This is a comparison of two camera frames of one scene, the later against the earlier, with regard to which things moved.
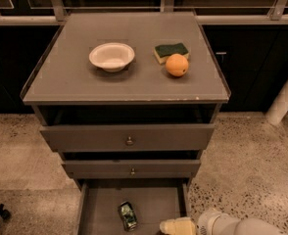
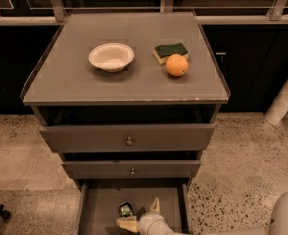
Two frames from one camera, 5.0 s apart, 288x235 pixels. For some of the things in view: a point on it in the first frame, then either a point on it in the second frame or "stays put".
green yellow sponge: [163, 52] stays put
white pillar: [287, 96] stays put
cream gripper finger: [179, 226] -> [129, 223]
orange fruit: [176, 65] stays put
